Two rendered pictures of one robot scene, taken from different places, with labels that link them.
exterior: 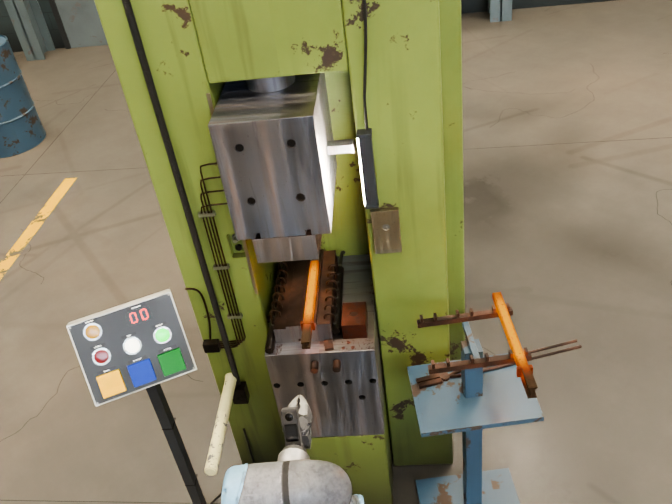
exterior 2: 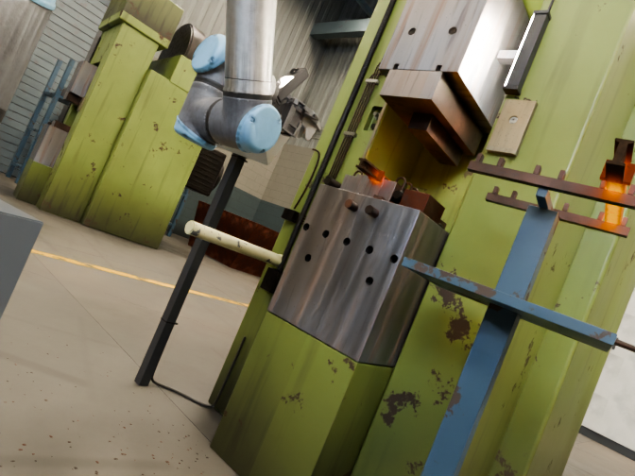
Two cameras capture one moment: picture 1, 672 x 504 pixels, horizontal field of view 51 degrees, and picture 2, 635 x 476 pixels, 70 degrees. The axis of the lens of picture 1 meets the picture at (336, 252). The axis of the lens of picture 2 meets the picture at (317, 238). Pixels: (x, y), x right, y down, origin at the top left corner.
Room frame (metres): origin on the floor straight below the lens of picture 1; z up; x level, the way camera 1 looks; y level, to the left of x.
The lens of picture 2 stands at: (0.53, -0.55, 0.68)
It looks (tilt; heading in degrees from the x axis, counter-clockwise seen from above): 2 degrees up; 32
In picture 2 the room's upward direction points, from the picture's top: 23 degrees clockwise
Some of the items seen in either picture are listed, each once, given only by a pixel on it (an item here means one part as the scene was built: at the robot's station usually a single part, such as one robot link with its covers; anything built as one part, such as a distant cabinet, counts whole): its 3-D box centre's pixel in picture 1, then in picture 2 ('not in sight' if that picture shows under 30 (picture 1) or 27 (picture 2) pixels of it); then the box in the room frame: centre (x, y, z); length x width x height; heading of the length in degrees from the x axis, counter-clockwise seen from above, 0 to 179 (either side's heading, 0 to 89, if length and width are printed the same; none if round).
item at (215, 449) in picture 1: (221, 421); (238, 246); (1.75, 0.51, 0.62); 0.44 x 0.05 x 0.05; 172
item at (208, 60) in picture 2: not in sight; (227, 67); (1.16, 0.22, 0.98); 0.12 x 0.09 x 0.10; 172
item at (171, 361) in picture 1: (171, 361); not in sight; (1.70, 0.59, 1.01); 0.07 x 0.05 x 0.07; 107
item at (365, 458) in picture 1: (344, 419); (330, 407); (2.01, 0.07, 0.23); 0.56 x 0.38 x 0.47; 172
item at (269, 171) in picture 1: (293, 146); (471, 52); (2.00, 0.09, 1.56); 0.42 x 0.39 x 0.40; 172
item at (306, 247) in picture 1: (292, 212); (434, 115); (2.00, 0.13, 1.32); 0.42 x 0.20 x 0.10; 172
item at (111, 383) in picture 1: (111, 383); not in sight; (1.64, 0.78, 1.01); 0.07 x 0.05 x 0.07; 107
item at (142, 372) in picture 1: (141, 372); not in sight; (1.67, 0.68, 1.01); 0.07 x 0.05 x 0.07; 107
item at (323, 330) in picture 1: (307, 293); (396, 208); (2.00, 0.13, 0.96); 0.42 x 0.20 x 0.09; 172
